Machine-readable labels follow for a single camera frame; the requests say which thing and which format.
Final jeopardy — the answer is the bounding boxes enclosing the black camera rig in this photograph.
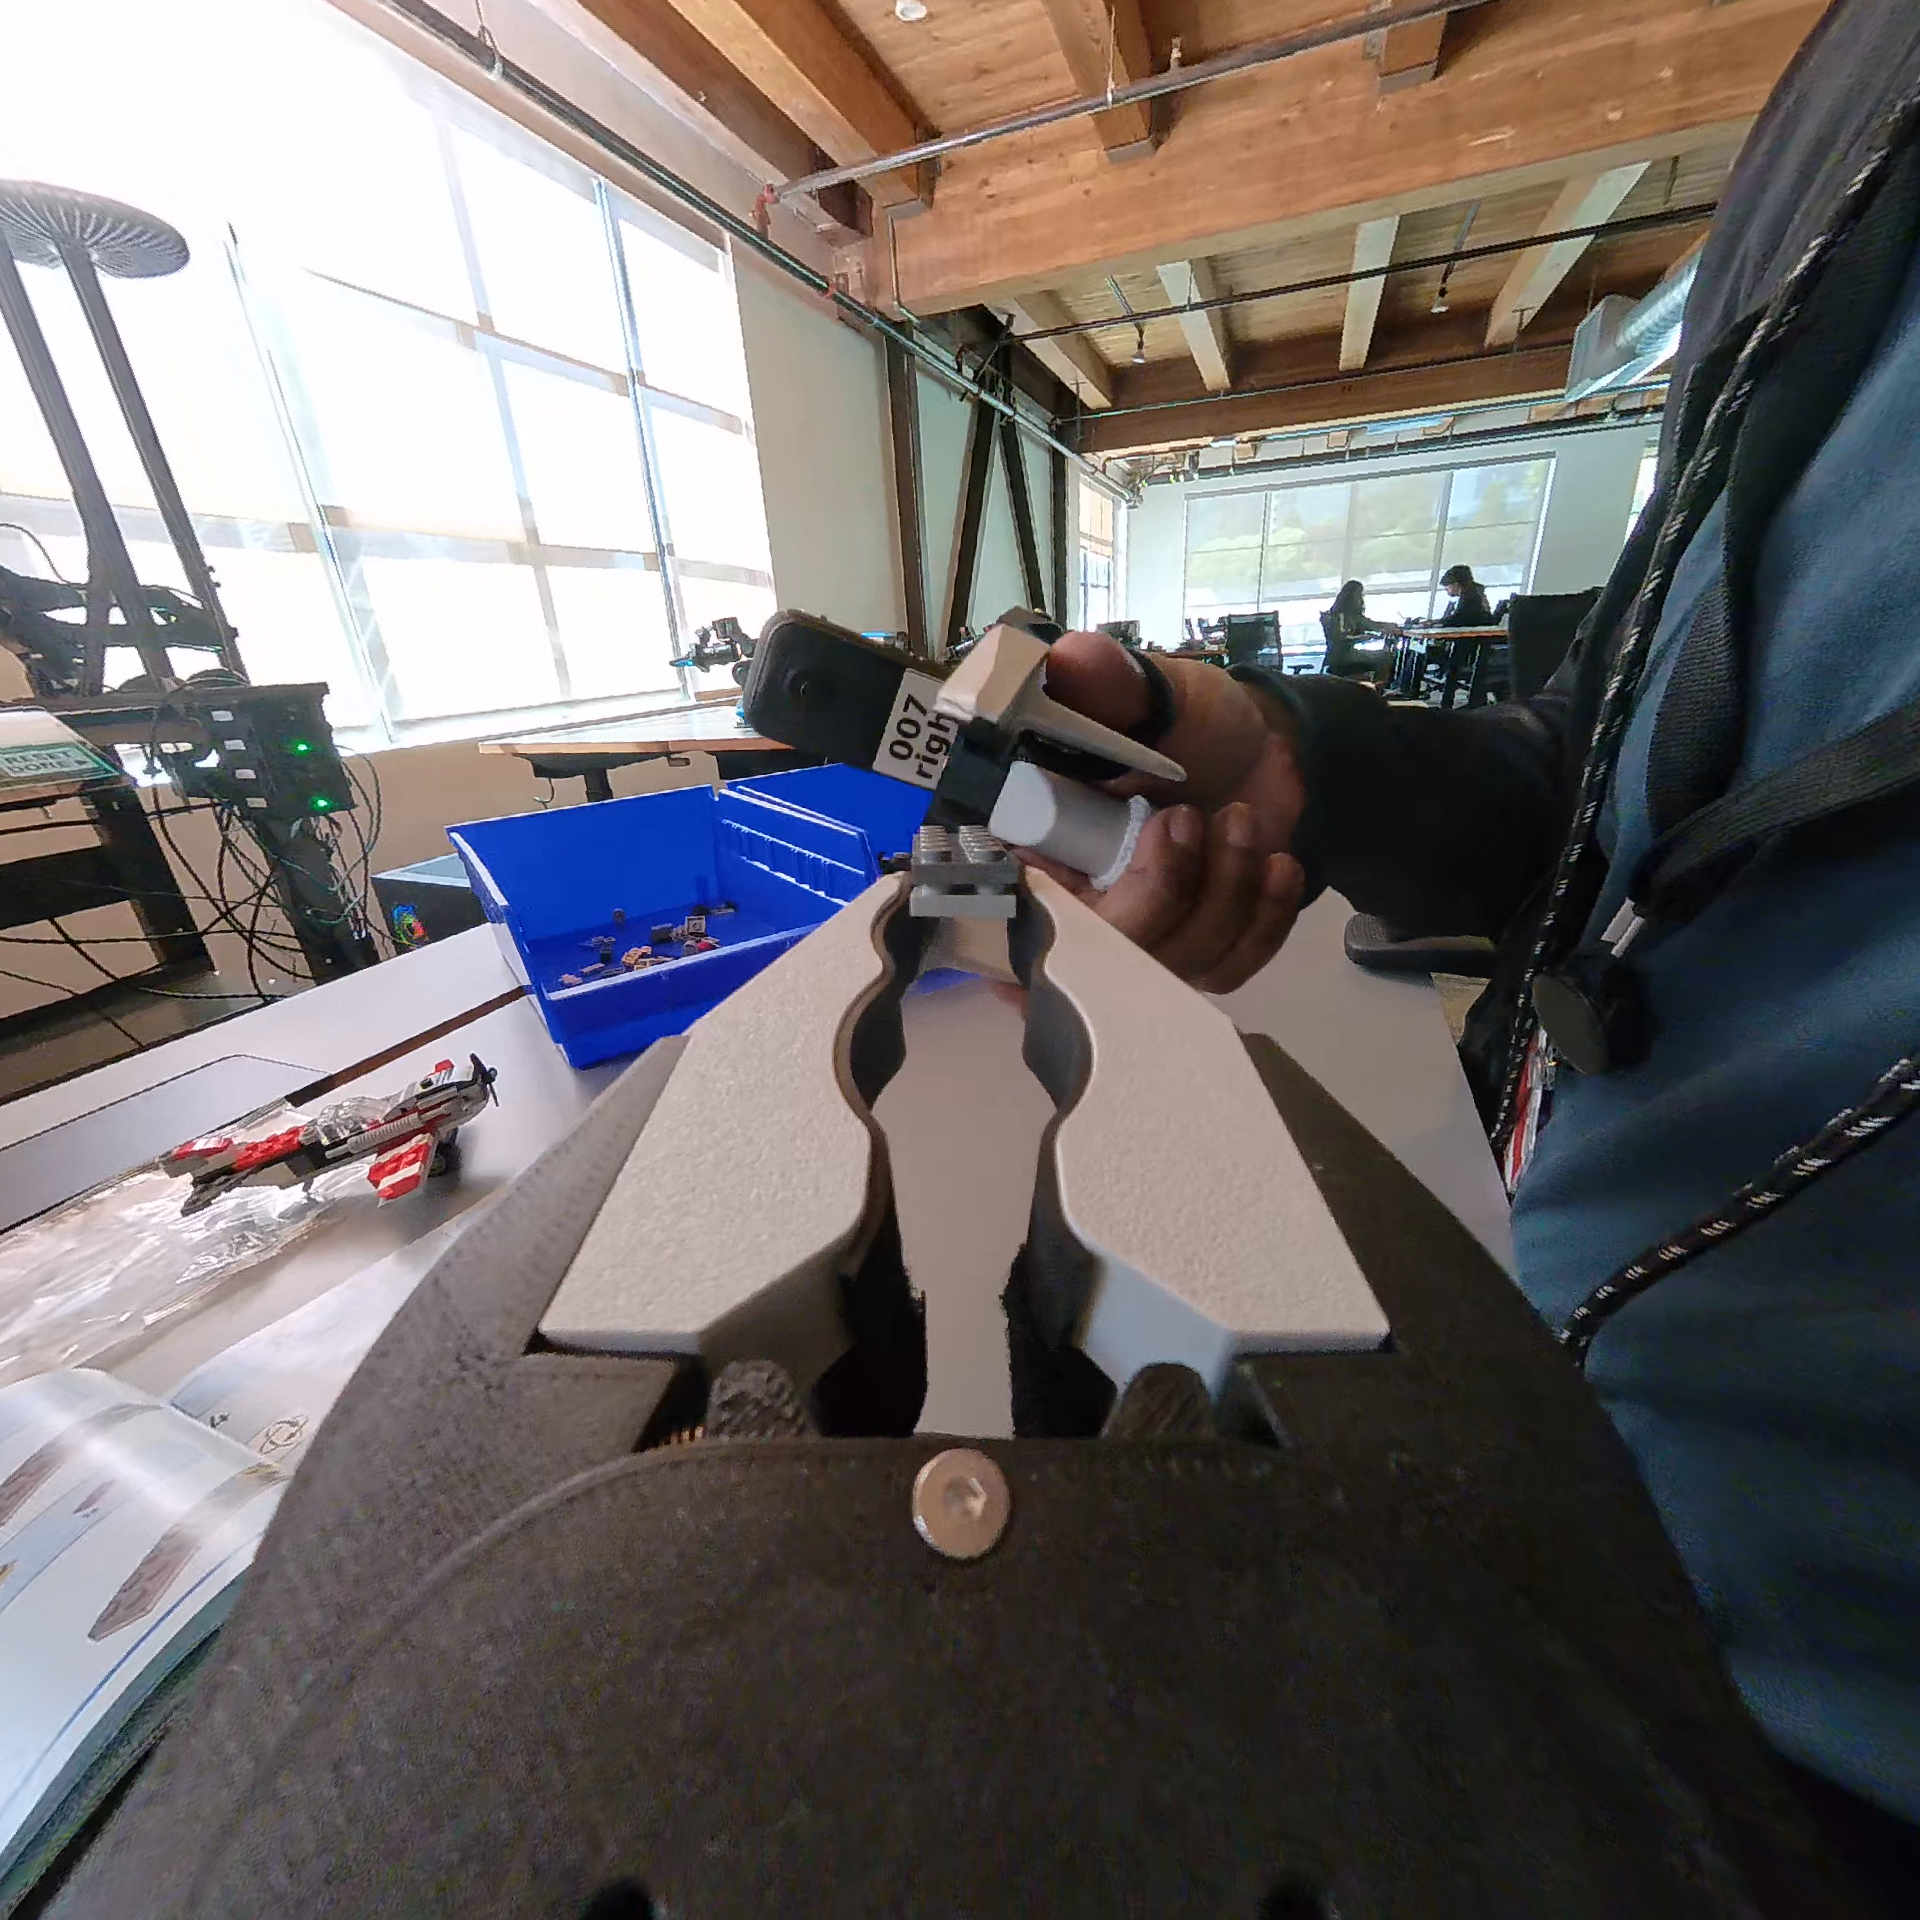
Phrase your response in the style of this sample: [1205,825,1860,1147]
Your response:
[0,525,242,708]

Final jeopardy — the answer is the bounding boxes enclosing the grey toy brick plate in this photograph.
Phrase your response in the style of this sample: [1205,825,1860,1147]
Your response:
[905,823,1031,924]

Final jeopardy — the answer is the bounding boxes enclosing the blue plastic bin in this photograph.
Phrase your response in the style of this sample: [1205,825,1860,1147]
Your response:
[448,782,930,1070]
[718,761,938,901]

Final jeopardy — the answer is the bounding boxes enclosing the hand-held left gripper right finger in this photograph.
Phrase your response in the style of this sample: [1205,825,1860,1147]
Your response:
[1018,871,1390,1400]

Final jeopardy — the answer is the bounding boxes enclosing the building instruction booklet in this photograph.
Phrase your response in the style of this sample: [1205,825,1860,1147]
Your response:
[0,1320,302,1854]

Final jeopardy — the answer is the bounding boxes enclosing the wooden background desk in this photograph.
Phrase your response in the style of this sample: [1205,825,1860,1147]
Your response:
[479,702,818,804]

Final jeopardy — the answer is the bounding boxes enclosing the person's right forearm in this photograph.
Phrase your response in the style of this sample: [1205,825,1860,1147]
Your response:
[1230,667,1614,938]

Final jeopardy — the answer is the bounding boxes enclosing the tangle of black cables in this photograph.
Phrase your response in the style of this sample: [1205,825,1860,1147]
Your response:
[141,809,395,995]

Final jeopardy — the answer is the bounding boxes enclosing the black computer tower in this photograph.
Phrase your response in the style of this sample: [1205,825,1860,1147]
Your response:
[371,858,496,955]

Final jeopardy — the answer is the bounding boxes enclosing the person's right hand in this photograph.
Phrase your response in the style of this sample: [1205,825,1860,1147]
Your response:
[1046,627,1309,995]

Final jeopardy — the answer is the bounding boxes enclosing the grey desk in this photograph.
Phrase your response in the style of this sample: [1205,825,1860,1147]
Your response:
[0,888,1518,1920]

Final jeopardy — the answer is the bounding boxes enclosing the clear plastic bag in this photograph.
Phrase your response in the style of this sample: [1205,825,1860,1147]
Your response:
[0,1093,469,1351]

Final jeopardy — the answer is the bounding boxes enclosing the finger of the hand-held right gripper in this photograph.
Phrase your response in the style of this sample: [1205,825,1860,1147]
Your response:
[933,615,1189,788]

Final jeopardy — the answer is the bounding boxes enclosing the red white toy brick plane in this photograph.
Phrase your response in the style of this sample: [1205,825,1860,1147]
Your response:
[162,1055,499,1216]

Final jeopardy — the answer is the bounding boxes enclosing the black electronics box green lights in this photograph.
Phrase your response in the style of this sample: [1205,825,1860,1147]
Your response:
[162,681,363,819]

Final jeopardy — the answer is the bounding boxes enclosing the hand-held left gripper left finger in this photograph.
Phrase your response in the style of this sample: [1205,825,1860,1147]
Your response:
[537,873,918,1405]

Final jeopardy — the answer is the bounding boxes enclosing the black office chair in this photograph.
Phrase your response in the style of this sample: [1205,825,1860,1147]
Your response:
[1498,588,1604,708]

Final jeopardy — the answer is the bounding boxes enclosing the black badge reel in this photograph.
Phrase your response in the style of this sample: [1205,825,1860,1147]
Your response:
[1532,959,1652,1076]

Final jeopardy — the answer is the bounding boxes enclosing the wooden top equipment table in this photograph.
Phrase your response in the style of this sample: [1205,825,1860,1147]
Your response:
[0,696,375,983]

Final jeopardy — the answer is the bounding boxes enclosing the black lanyard strap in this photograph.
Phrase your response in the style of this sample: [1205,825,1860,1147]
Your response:
[1642,732,1920,909]

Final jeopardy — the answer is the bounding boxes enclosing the silver air duct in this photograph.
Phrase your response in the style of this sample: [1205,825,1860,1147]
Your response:
[1568,247,1711,404]

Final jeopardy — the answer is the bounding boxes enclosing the pile of small toy bricks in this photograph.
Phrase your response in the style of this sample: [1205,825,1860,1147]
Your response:
[554,900,740,992]

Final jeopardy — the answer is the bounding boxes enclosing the large window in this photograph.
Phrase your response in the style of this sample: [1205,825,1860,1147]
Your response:
[0,0,780,736]

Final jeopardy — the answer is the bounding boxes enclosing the black white drawstring cord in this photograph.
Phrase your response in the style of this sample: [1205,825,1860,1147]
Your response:
[1556,1068,1920,1343]

